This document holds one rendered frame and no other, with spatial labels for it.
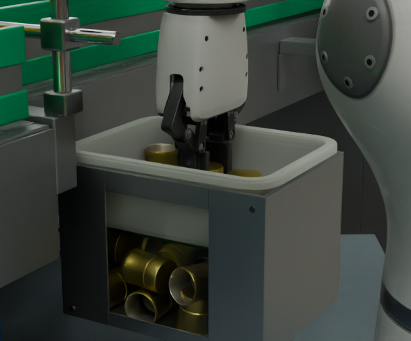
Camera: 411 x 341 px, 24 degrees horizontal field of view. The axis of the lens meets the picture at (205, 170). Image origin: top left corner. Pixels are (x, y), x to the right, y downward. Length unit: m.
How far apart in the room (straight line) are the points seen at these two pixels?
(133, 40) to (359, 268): 0.45
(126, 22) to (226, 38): 0.25
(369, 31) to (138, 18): 0.69
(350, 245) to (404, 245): 0.84
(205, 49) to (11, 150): 0.20
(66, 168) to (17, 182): 0.07
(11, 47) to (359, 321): 0.57
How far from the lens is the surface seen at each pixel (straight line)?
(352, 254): 1.40
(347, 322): 1.19
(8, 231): 0.83
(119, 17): 1.12
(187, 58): 0.89
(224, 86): 0.93
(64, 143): 0.88
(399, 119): 0.50
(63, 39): 0.85
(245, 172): 0.94
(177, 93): 0.90
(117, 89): 1.10
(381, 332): 0.63
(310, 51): 1.43
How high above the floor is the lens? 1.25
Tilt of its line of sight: 16 degrees down
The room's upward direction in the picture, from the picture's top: straight up
